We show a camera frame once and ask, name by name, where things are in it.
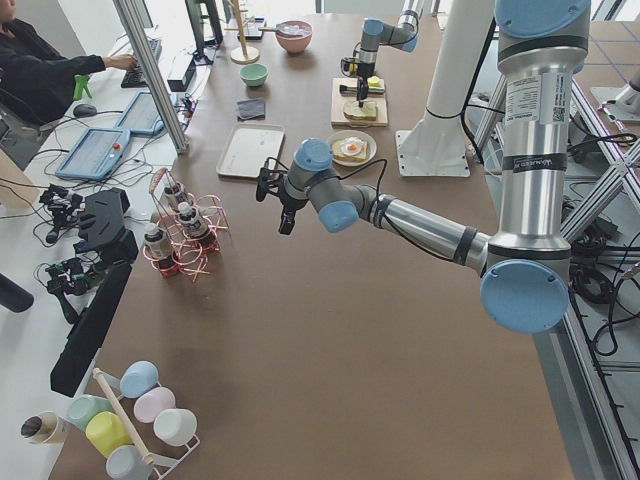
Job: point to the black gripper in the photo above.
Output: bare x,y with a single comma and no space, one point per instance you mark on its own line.
288,203
363,74

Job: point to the plain bread slice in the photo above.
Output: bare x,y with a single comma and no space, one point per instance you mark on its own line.
362,111

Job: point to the cream rabbit tray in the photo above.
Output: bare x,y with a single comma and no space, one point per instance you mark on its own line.
247,148

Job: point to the half cut lemon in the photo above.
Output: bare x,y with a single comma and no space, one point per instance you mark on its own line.
374,81

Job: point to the steel knife black tip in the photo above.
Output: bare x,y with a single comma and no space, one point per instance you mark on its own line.
349,89

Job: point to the plastic fried egg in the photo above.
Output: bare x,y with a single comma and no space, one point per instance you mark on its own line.
352,146

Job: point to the pink bowl of ice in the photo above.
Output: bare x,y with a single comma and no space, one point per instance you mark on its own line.
298,44

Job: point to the white round plate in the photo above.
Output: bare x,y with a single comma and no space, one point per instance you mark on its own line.
372,145

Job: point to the bread slice with egg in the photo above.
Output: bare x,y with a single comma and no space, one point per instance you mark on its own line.
337,154

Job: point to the metal ice scoop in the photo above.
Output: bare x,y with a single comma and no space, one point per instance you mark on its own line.
286,30

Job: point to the tea bottle white cap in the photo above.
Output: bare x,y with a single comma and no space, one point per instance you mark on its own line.
192,222

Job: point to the folded grey cloth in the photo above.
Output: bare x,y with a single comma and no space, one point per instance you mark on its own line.
250,109

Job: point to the mint green bowl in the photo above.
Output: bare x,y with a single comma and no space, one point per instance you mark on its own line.
254,75

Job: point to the wooden mug tree stand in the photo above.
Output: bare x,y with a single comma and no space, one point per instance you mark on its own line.
244,54

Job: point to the blue teach pendant far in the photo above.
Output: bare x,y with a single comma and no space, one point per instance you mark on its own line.
141,116

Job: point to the blue teach pendant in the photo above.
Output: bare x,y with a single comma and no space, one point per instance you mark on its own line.
141,116
95,154

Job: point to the blue teach pendant near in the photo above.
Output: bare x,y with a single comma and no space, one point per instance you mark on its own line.
95,154

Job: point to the light blue cup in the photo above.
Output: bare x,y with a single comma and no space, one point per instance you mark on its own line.
140,377

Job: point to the black computer mouse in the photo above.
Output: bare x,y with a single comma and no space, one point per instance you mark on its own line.
84,111

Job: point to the pink cup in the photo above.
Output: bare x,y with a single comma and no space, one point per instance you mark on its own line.
149,405

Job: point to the white cup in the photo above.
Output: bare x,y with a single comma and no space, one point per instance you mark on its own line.
175,426

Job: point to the seated person in black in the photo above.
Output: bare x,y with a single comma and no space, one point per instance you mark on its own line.
38,83

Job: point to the yellow cup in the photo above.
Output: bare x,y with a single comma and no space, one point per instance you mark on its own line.
106,432

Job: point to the mint green cup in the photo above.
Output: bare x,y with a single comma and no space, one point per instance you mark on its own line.
85,407

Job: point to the grey blue cup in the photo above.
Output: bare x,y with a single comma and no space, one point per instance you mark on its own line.
125,463

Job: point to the brown paper cup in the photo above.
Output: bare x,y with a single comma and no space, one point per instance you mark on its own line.
45,428

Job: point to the copper wire bottle rack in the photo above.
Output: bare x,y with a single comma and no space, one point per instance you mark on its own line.
189,256

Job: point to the aluminium frame post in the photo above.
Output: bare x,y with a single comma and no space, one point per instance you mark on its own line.
132,23

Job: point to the wooden rack handle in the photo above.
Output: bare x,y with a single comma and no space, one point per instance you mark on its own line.
100,377

